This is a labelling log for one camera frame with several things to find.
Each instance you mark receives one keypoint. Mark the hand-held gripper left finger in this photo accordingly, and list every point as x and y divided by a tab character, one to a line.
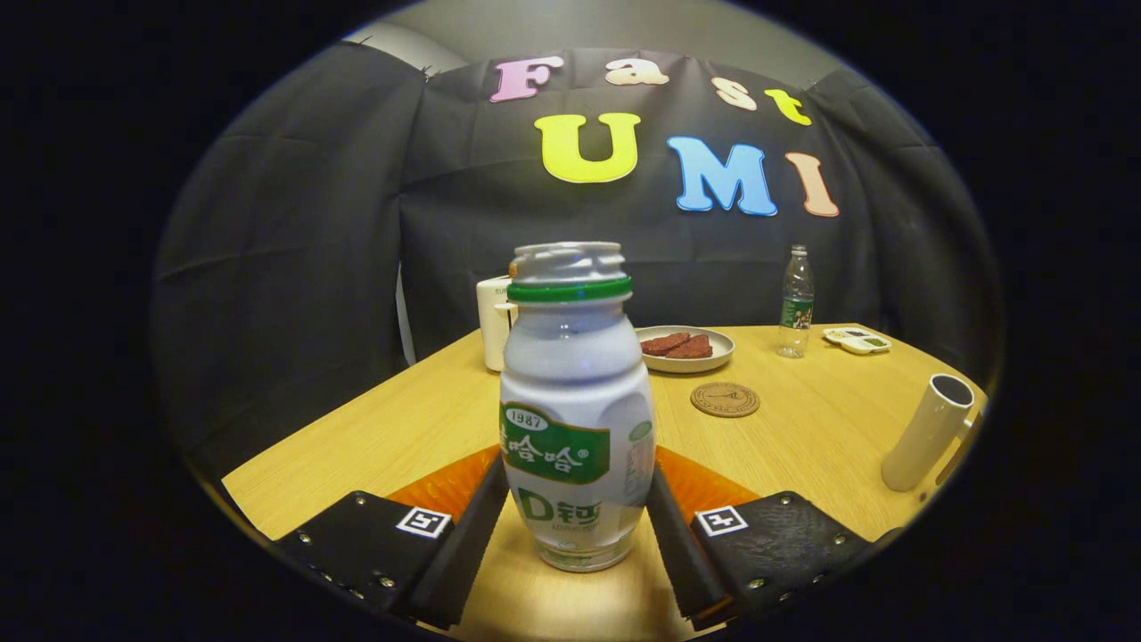
459	562

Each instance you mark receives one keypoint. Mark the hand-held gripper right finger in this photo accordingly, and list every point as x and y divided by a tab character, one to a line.
686	562

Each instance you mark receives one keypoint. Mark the round brown coaster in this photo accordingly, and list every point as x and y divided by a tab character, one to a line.
725	399

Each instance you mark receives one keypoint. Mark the white juice bottle green label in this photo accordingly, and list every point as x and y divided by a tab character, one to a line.
570	374

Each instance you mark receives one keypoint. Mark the clear plastic water bottle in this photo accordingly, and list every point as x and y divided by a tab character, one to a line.
795	303

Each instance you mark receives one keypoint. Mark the wooden table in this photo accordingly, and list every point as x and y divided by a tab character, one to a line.
392	437

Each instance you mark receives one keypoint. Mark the white round plate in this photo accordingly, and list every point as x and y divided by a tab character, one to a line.
686	364

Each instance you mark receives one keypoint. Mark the red-brown meat slice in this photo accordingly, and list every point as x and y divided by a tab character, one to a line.
661	343
695	349

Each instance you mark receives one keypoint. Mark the white toaster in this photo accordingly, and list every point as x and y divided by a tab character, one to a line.
492	325

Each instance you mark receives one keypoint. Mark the white divided snack tray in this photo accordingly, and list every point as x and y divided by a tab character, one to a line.
856	340

